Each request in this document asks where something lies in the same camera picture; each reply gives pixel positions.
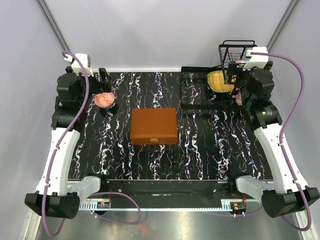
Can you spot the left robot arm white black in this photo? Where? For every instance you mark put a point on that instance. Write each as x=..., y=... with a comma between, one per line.
x=53, y=197

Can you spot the black flat drain tray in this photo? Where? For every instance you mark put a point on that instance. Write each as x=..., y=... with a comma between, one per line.
x=196, y=93

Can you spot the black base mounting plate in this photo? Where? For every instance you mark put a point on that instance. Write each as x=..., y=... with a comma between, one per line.
x=165, y=195

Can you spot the pink patterned cup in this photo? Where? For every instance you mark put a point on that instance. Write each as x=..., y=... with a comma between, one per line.
x=237, y=96

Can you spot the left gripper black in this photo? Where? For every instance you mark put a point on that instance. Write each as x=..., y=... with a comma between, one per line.
x=103, y=86

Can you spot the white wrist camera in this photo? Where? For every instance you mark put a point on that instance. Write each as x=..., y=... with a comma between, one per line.
x=255, y=58
x=81, y=65

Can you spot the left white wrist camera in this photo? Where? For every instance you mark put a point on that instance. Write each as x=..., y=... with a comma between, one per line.
x=81, y=65

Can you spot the pink patterned bowl in rack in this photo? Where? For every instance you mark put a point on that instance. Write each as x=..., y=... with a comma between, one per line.
x=241, y=61

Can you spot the black wire dish rack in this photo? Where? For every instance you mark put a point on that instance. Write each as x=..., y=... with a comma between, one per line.
x=232, y=50

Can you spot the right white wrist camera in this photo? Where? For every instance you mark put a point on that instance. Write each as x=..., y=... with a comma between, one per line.
x=255, y=58

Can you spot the brown jewelry box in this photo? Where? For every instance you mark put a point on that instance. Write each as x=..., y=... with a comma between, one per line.
x=154, y=126

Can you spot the red patterned bowl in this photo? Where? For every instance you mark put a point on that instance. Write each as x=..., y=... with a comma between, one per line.
x=105, y=100

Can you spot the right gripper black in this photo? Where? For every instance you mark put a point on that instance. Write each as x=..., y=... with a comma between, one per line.
x=235, y=69

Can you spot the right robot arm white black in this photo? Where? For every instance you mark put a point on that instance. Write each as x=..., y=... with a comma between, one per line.
x=290, y=192

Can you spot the yellow woven plate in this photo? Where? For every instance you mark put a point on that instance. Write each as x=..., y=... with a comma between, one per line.
x=216, y=82

